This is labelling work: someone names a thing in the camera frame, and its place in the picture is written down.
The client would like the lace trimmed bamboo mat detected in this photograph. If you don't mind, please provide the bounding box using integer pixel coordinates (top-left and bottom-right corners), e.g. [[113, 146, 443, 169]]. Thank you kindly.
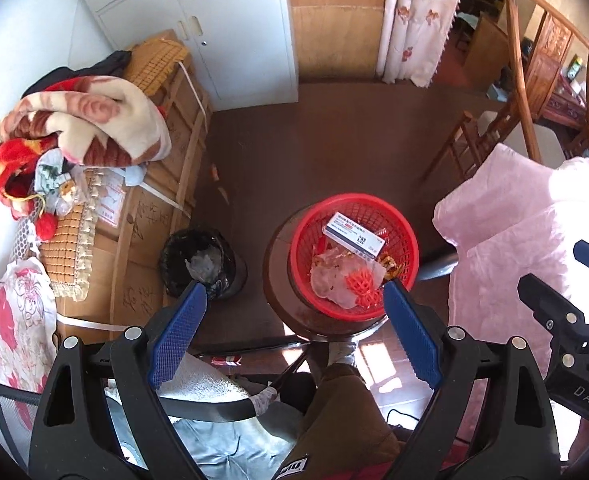
[[39, 167, 105, 303]]

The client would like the orange foam net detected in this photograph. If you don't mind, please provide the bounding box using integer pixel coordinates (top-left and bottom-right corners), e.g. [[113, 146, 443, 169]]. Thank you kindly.
[[345, 270, 386, 307]]

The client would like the red plastic basket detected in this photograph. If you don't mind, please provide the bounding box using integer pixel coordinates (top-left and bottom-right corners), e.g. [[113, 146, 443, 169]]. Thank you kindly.
[[288, 194, 420, 321]]

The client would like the pink floral tablecloth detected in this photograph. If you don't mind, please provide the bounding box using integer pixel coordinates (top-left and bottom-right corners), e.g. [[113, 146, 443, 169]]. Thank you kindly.
[[433, 144, 589, 466]]

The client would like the round brown wooden stool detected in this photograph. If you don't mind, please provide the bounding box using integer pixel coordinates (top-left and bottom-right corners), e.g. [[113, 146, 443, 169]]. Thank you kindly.
[[263, 205, 390, 341]]

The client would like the white pink flowered curtain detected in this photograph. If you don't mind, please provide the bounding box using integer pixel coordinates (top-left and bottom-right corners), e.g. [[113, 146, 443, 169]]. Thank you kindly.
[[377, 0, 470, 88]]

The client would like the crumpled clear plastic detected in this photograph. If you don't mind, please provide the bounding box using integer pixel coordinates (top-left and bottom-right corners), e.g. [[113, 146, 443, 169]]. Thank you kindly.
[[184, 247, 222, 283]]

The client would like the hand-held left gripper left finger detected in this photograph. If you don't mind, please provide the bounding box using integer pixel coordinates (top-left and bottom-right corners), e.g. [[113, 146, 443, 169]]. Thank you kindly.
[[28, 280, 208, 480]]

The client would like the white cabinet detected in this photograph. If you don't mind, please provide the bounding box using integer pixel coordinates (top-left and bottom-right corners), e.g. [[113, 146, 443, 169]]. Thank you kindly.
[[67, 0, 299, 111]]

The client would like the black garment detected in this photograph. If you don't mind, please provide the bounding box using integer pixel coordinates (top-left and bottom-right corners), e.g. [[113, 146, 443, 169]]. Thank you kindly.
[[22, 50, 135, 96]]

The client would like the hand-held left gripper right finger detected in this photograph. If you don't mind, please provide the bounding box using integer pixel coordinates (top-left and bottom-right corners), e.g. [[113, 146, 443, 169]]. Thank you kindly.
[[383, 278, 560, 480]]

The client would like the brown board panel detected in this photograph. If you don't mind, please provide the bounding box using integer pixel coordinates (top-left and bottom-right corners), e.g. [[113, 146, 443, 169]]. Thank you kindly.
[[284, 0, 390, 81]]

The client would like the printed pale cloth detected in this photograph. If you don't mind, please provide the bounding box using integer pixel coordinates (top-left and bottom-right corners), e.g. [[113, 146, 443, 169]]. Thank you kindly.
[[34, 152, 75, 211]]

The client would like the grey blue cushion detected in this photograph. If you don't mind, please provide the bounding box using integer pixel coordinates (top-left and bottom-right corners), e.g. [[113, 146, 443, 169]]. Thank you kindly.
[[109, 400, 305, 480]]

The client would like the rolled bamboo mat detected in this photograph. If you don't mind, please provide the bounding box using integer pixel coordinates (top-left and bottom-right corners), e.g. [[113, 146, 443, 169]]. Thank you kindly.
[[124, 42, 192, 96]]

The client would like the white red floral cloth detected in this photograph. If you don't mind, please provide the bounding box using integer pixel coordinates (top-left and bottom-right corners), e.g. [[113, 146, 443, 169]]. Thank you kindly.
[[0, 257, 58, 396]]

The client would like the person's leg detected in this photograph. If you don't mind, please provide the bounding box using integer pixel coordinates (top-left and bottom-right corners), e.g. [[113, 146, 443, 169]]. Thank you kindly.
[[274, 340, 405, 480]]

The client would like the clear plastic cup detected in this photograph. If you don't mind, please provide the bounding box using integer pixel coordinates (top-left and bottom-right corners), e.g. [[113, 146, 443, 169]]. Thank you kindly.
[[309, 260, 360, 310]]

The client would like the black trash bin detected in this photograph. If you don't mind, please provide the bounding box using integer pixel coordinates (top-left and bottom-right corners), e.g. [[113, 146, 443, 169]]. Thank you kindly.
[[160, 228, 248, 302]]

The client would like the white blue box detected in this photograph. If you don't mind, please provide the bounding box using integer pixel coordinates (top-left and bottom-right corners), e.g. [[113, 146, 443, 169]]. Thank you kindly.
[[323, 211, 386, 260]]

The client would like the wooden chair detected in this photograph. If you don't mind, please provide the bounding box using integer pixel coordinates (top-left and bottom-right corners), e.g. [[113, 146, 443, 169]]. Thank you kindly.
[[419, 0, 589, 186]]

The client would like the floral fleece blanket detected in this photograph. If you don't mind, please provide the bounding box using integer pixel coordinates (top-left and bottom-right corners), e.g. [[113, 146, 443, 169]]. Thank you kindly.
[[0, 75, 172, 168]]

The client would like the light wooden cabinet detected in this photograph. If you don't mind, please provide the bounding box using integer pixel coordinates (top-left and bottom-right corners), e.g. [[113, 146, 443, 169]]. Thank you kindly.
[[462, 12, 510, 93]]

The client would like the white towel cushion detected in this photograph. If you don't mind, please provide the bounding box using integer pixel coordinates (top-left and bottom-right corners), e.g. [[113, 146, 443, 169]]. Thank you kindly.
[[104, 352, 252, 406]]

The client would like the cardboard crate with wooden slats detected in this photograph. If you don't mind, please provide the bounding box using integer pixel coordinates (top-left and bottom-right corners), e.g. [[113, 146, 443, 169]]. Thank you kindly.
[[54, 30, 214, 333]]

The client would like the person's red garment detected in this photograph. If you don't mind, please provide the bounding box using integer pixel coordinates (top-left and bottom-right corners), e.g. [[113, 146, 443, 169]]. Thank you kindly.
[[319, 465, 400, 480]]

